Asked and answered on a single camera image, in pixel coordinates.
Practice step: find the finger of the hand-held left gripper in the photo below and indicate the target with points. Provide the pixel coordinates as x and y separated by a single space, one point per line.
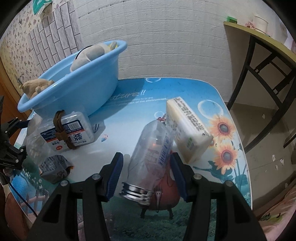
18 126
16 150

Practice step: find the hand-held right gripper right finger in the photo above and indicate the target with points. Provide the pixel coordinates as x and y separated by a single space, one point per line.
179 178

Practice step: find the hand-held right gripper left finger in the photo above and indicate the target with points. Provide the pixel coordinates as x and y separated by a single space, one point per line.
114 176

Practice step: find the clear bottle with metal cap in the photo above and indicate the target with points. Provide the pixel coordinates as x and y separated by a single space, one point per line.
148 153

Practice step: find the dark snack packet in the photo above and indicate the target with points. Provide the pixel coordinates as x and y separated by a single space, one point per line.
53 166

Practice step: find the beige plush toy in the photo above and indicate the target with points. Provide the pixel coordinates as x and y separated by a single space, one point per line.
34 87

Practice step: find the white paper tissue pack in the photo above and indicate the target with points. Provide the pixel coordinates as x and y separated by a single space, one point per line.
187 129

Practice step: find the clear box with brown band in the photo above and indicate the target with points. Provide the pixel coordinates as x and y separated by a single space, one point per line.
78 129

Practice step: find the light blue plastic basin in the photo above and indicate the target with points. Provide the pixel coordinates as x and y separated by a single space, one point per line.
92 78

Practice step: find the white grey plush toy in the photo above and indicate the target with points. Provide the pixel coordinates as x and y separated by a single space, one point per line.
90 54

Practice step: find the yellow plush toy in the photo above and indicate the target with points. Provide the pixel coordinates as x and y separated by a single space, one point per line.
112 45

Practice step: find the person's left forearm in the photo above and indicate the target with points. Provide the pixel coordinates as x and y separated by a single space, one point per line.
13 213

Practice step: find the pink printed bedding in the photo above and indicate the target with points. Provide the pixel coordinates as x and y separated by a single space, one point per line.
282 213

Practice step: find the side table with black legs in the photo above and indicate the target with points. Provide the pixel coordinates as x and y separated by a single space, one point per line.
240 27

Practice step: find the small green item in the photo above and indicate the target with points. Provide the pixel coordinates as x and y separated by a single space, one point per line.
232 19

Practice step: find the small pink item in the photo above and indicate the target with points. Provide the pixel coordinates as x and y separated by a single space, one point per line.
250 24

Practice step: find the white cup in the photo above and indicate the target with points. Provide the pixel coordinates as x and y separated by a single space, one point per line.
261 24

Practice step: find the green packet on wall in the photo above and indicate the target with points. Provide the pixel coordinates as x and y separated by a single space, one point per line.
41 5

